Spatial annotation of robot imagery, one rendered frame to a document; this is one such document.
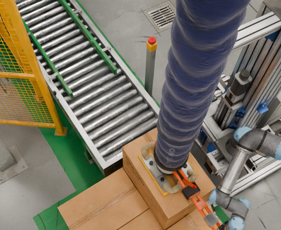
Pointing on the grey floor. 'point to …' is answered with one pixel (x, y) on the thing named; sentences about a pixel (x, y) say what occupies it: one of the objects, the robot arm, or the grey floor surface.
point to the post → (151, 48)
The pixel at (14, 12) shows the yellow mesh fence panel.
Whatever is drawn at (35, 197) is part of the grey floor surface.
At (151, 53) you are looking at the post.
